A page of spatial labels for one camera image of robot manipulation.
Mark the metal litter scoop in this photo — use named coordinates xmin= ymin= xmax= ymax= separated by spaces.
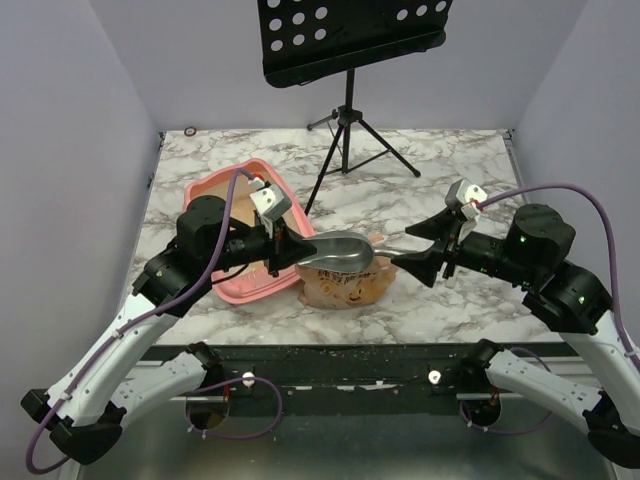
xmin=296 ymin=231 xmax=414 ymax=273

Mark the orange cat litter bag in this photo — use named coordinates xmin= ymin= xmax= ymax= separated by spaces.
xmin=296 ymin=233 xmax=398 ymax=310

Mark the pink litter box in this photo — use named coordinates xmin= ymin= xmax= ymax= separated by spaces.
xmin=183 ymin=158 xmax=315 ymax=305

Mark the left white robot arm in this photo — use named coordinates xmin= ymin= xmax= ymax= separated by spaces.
xmin=21 ymin=195 xmax=317 ymax=465

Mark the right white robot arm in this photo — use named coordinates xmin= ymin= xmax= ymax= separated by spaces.
xmin=391 ymin=204 xmax=639 ymax=469

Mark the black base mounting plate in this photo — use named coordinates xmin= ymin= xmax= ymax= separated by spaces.
xmin=102 ymin=343 xmax=556 ymax=417

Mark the black music stand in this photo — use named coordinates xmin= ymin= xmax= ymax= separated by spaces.
xmin=257 ymin=0 xmax=452 ymax=212

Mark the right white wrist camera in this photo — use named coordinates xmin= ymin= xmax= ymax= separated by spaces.
xmin=445 ymin=179 xmax=488 ymax=220

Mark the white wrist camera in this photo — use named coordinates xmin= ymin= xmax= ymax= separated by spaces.
xmin=248 ymin=174 xmax=292 ymax=223
xmin=445 ymin=179 xmax=488 ymax=220

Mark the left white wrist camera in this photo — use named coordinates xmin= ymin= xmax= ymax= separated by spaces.
xmin=248 ymin=174 xmax=292 ymax=223

